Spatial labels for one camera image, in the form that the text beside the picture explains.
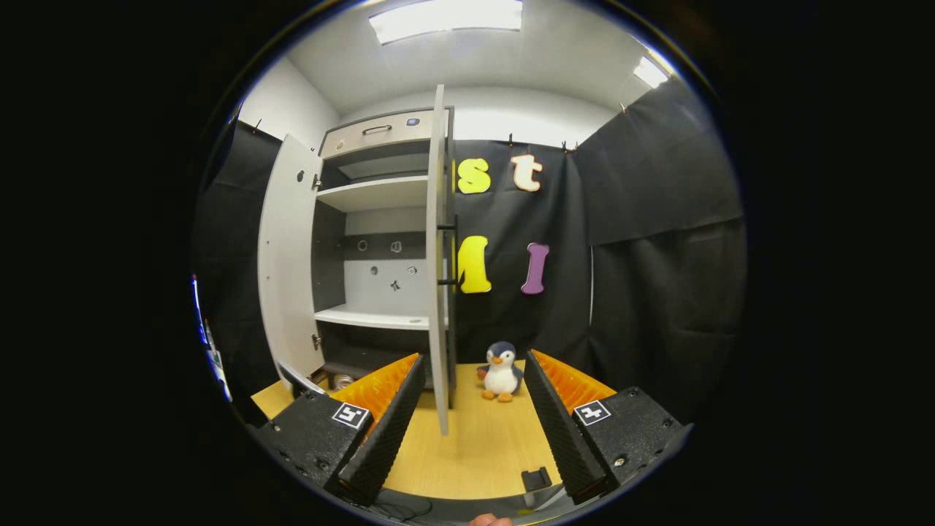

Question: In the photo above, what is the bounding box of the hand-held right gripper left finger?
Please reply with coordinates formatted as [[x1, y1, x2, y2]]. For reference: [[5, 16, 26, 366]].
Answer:
[[251, 353, 427, 507]]

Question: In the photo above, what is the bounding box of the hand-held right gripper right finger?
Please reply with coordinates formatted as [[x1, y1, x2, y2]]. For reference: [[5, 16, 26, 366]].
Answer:
[[523, 348, 695, 506]]

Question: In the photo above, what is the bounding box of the light grey cabinet door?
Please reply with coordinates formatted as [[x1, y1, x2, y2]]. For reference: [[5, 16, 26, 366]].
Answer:
[[426, 84, 461, 437], [257, 134, 327, 377]]

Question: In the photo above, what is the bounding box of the grey cabinet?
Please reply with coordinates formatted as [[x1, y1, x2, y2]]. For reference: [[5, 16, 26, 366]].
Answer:
[[313, 106, 457, 410]]

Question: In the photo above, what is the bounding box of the grey cabinet drawer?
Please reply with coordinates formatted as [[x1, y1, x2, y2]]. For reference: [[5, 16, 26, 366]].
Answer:
[[319, 110, 439, 159]]

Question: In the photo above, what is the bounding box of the penguin plush toy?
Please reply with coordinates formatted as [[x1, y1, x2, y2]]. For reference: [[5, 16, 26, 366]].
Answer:
[[477, 341, 524, 403]]

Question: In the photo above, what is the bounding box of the black backdrop cloth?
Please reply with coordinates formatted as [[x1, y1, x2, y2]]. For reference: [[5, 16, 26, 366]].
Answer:
[[191, 121, 286, 410], [449, 77, 747, 424]]

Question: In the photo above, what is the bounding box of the white side table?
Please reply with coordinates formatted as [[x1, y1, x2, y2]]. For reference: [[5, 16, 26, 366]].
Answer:
[[205, 321, 233, 403]]

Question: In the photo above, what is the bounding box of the lit computer monitor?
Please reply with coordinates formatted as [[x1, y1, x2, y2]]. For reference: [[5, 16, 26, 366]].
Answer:
[[191, 274, 213, 348]]

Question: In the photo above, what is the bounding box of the small ceiling light panel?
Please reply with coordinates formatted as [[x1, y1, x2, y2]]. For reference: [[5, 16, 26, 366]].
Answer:
[[633, 56, 671, 90]]

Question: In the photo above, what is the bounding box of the large ceiling light panel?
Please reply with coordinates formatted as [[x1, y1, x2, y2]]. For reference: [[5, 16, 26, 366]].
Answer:
[[367, 0, 524, 46]]

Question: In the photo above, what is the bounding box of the black cable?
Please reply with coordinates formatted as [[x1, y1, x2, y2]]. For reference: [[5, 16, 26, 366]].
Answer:
[[373, 489, 433, 522]]

